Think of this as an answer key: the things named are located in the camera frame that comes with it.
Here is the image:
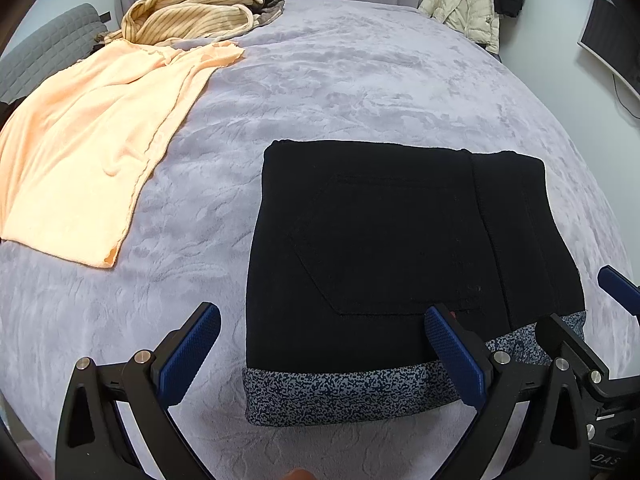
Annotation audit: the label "black television cable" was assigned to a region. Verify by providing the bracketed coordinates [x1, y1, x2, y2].
[612, 72, 640, 121]

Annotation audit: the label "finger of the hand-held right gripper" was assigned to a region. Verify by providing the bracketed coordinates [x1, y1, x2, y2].
[597, 265, 640, 321]
[537, 312, 608, 401]

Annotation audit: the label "yellow striped garment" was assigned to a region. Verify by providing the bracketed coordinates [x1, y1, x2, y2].
[104, 0, 261, 46]

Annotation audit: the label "cream puffer jacket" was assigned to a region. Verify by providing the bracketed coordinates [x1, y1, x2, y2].
[417, 0, 501, 53]

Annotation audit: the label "brown grey garment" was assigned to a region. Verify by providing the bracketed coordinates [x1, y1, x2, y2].
[247, 0, 286, 26]

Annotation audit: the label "black fleece-lined pants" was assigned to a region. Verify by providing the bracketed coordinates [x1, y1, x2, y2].
[241, 139, 587, 427]

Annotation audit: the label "wall-mounted television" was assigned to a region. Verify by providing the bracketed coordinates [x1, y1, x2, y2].
[577, 0, 640, 113]

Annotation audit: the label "lavender plush blanket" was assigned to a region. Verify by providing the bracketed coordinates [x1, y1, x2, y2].
[0, 0, 633, 480]

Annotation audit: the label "orange towel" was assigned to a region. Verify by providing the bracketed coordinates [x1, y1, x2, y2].
[0, 39, 246, 267]

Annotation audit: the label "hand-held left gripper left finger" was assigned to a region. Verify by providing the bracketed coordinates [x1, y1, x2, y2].
[55, 301, 222, 480]

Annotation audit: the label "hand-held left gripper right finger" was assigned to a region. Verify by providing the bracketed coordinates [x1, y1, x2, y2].
[424, 304, 596, 480]

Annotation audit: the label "grey sofa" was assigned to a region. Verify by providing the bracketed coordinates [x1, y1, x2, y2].
[0, 3, 108, 106]

